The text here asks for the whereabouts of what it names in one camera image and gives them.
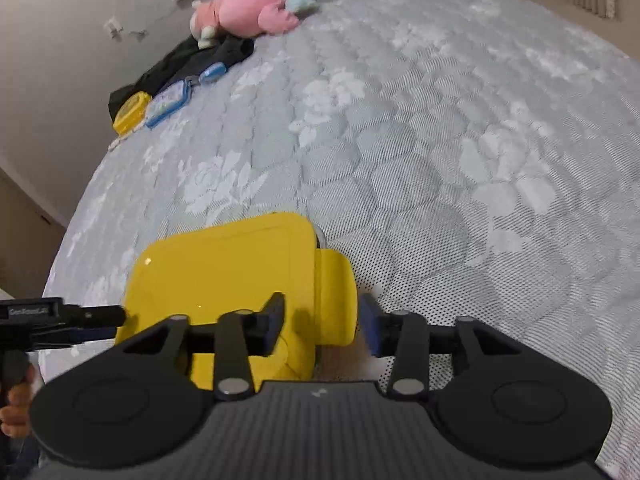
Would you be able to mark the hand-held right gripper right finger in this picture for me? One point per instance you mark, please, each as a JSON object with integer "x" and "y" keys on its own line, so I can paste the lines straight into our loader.
{"x": 370, "y": 326}

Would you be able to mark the dark cloth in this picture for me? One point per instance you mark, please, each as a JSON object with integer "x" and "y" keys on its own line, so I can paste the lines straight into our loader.
{"x": 170, "y": 67}

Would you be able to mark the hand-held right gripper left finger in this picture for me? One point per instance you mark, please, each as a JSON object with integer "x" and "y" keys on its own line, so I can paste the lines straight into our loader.
{"x": 275, "y": 327}

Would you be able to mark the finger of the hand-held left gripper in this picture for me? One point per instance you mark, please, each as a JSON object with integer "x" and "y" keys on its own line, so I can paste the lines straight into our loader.
{"x": 95, "y": 315}
{"x": 85, "y": 336}

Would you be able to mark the pink plush toy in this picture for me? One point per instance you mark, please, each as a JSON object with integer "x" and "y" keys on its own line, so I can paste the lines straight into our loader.
{"x": 240, "y": 7}

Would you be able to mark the person's left hand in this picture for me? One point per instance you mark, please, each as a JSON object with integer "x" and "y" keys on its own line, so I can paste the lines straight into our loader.
{"x": 17, "y": 417}

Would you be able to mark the yellow container lid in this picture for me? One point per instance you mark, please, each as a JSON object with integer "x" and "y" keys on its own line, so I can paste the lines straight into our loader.
{"x": 215, "y": 265}

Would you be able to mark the blue clip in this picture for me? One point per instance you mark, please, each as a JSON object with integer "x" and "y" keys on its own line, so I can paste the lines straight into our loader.
{"x": 210, "y": 74}

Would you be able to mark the light blue plush toy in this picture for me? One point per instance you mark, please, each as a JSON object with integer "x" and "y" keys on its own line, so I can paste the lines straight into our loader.
{"x": 302, "y": 2}

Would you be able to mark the white wall socket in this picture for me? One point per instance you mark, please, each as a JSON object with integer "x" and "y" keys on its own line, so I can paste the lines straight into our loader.
{"x": 113, "y": 28}

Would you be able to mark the yellow round box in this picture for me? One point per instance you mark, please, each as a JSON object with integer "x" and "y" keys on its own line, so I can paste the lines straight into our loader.
{"x": 131, "y": 112}

